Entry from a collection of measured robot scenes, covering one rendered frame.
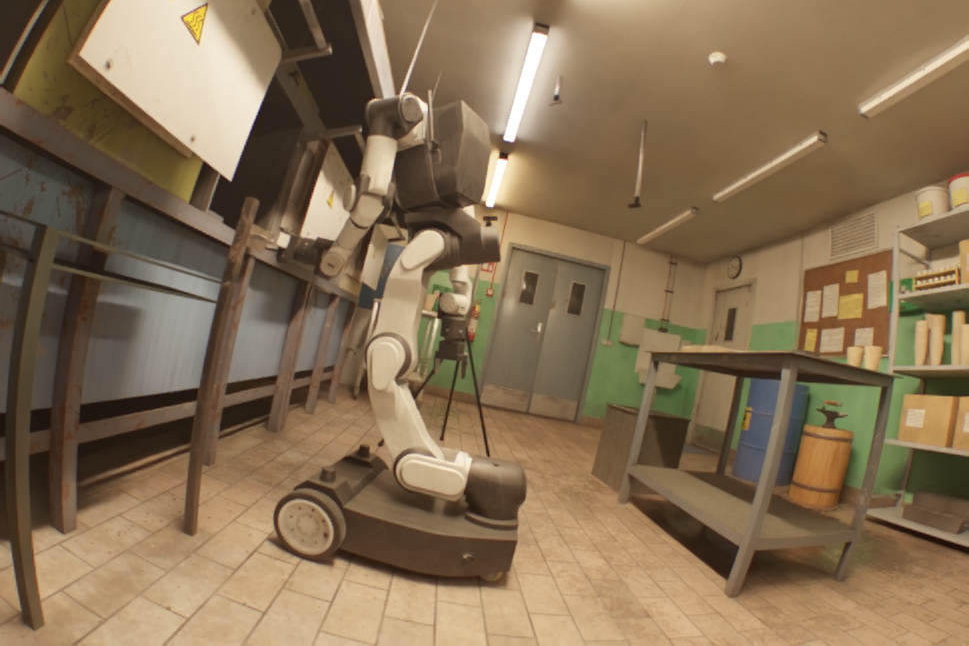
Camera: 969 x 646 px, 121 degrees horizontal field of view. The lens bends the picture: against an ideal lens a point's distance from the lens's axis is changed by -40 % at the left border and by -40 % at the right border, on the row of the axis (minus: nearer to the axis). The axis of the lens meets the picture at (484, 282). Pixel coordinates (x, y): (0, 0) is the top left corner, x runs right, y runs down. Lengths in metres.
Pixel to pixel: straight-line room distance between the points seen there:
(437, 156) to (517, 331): 4.56
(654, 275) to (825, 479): 3.86
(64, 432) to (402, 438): 0.92
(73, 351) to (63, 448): 0.22
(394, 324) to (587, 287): 4.83
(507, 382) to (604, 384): 1.27
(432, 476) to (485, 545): 0.25
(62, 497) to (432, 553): 0.94
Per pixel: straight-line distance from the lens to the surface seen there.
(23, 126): 0.91
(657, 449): 2.91
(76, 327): 1.09
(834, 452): 3.66
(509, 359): 5.78
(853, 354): 2.12
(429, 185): 1.37
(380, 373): 1.32
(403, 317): 1.36
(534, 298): 5.85
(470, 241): 1.36
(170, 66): 0.98
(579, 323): 5.97
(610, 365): 6.07
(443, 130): 1.42
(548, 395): 5.90
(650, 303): 6.32
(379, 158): 1.32
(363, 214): 1.33
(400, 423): 1.37
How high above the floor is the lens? 0.67
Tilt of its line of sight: 8 degrees up
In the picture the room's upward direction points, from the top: 13 degrees clockwise
